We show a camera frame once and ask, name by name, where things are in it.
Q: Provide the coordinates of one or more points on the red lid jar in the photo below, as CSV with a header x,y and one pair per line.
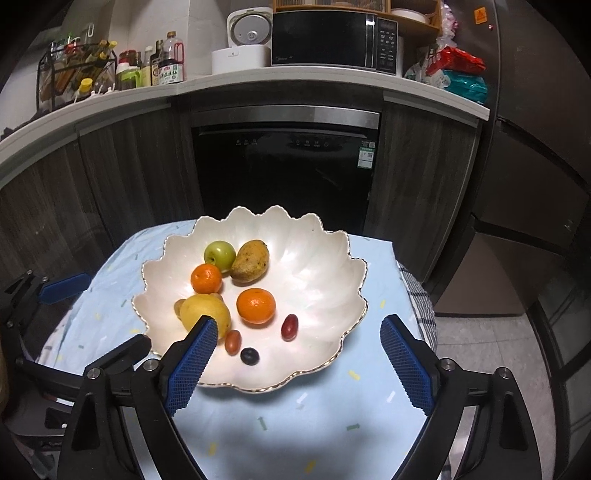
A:
x,y
127,56

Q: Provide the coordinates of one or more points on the checkered cloth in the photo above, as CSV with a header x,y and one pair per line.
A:
x,y
420,300

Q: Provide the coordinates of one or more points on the slim pale bottle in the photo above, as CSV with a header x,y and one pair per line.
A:
x,y
146,69

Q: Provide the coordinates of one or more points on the built-in black oven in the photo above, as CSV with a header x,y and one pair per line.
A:
x,y
277,184

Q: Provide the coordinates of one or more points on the reddish-brown date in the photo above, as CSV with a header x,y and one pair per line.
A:
x,y
233,342

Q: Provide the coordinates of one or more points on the white plastic bag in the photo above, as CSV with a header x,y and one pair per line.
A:
x,y
415,71

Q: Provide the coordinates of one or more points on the dark refrigerator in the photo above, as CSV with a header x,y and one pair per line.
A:
x,y
531,161

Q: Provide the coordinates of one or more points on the yellow-brown mango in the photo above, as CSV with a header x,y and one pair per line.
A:
x,y
249,261

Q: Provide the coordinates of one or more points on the large clear labelled bottle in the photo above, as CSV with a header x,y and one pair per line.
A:
x,y
171,69

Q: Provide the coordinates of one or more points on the dark sauce bottle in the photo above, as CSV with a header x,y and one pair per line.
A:
x,y
156,69

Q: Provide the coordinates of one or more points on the row of seasoning bottles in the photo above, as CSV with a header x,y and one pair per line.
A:
x,y
87,57

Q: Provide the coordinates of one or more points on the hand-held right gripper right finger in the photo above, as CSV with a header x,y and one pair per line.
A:
x,y
408,364

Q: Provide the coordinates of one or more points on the yellow citrus fruit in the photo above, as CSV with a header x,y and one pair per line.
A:
x,y
205,314

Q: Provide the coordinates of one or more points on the plain orange tangerine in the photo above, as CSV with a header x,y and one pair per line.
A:
x,y
206,278

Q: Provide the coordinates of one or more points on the white rice cooker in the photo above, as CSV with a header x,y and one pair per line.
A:
x,y
247,30

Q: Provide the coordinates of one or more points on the dark red date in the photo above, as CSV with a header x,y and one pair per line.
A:
x,y
289,326

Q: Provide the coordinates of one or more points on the black microwave oven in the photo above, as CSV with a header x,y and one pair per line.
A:
x,y
318,39

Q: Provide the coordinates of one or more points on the orange tangerine with dark mark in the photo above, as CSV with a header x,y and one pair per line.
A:
x,y
256,305

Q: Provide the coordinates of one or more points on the white kitchen countertop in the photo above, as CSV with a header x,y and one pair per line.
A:
x,y
231,85

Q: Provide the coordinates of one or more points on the white scalloped ceramic bowl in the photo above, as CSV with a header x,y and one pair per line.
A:
x,y
314,286

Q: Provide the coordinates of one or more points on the green plastic container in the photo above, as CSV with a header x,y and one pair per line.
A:
x,y
127,78

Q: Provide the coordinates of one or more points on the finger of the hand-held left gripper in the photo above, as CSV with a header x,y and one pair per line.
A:
x,y
64,282
124,350

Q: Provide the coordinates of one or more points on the light blue patterned tablecloth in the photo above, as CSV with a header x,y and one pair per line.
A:
x,y
300,438

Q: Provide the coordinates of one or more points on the red plastic bag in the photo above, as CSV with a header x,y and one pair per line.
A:
x,y
457,60

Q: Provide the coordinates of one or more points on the green apple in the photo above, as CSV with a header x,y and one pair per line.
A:
x,y
219,255

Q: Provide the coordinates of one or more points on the clear pinkish plastic bag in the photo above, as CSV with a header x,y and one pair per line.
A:
x,y
445,27

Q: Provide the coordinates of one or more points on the yellow cap bottle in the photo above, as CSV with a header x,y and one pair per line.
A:
x,y
85,85

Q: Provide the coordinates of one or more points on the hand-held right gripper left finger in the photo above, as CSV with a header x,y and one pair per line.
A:
x,y
191,364

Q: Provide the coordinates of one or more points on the teal plastic bag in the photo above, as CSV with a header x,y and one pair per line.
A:
x,y
466,87

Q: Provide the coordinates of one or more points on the dark wood cabinet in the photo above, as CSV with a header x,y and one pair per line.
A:
x,y
415,184
129,184

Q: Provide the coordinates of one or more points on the dark blueberry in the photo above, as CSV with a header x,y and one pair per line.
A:
x,y
249,355

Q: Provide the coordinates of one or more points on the orange triangle sticker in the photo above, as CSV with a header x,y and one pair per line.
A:
x,y
481,17

